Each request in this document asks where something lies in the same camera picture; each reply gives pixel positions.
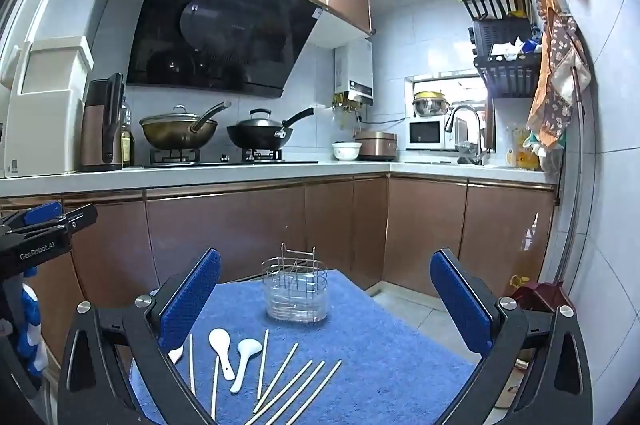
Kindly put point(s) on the person's left hand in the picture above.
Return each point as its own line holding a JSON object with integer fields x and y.
{"x": 27, "y": 315}

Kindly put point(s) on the white ceramic spoon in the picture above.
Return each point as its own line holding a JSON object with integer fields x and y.
{"x": 218, "y": 340}
{"x": 248, "y": 348}

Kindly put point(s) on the brown patterned hanging cloth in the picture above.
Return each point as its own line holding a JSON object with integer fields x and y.
{"x": 555, "y": 70}

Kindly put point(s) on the brown rice cooker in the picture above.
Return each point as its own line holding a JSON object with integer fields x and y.
{"x": 376, "y": 144}

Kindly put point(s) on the white bowl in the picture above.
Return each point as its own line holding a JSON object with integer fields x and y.
{"x": 346, "y": 151}

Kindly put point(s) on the black wall storage rack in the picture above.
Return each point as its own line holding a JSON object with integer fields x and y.
{"x": 505, "y": 75}

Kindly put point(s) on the red dustpan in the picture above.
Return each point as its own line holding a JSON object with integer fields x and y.
{"x": 540, "y": 296}

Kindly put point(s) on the black wok with lid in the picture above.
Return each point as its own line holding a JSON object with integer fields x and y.
{"x": 257, "y": 132}

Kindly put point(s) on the black glass range hood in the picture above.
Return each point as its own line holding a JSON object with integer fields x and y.
{"x": 225, "y": 35}

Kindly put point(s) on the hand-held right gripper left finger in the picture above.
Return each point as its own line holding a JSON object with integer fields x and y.
{"x": 192, "y": 300}

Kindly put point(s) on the bronze wok with glass lid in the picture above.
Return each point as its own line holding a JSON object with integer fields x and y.
{"x": 175, "y": 132}

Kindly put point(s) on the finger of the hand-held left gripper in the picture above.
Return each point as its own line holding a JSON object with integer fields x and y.
{"x": 77, "y": 217}
{"x": 42, "y": 212}

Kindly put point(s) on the white kitchen countertop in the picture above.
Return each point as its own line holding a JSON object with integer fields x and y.
{"x": 250, "y": 172}

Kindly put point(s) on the chrome kitchen faucet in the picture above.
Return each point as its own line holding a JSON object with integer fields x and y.
{"x": 465, "y": 107}

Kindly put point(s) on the long metal pole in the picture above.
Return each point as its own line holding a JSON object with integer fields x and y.
{"x": 575, "y": 185}

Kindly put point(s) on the group of wooden chopsticks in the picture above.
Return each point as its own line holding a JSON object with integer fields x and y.
{"x": 263, "y": 365}

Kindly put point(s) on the yellow detergent bottle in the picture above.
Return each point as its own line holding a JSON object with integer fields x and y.
{"x": 522, "y": 150}

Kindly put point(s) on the white water heater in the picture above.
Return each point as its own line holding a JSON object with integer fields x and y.
{"x": 359, "y": 70}

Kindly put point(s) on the cooking oil bottle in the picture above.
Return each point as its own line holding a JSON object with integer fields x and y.
{"x": 127, "y": 145}

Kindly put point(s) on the black gas stove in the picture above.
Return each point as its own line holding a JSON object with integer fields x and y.
{"x": 220, "y": 162}

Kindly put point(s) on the white microwave oven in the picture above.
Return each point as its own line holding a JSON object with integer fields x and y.
{"x": 427, "y": 134}

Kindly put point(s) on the yellow plastic floor bottle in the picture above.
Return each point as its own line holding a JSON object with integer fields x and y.
{"x": 520, "y": 281}

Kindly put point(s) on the large white kitchen appliance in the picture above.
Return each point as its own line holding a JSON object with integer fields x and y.
{"x": 45, "y": 120}

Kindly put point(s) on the steel pot with lid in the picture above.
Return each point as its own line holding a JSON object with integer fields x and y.
{"x": 430, "y": 104}

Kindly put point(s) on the blue fluffy towel mat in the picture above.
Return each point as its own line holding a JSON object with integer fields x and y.
{"x": 380, "y": 355}

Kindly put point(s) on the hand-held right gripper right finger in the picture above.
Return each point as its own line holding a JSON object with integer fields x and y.
{"x": 460, "y": 305}

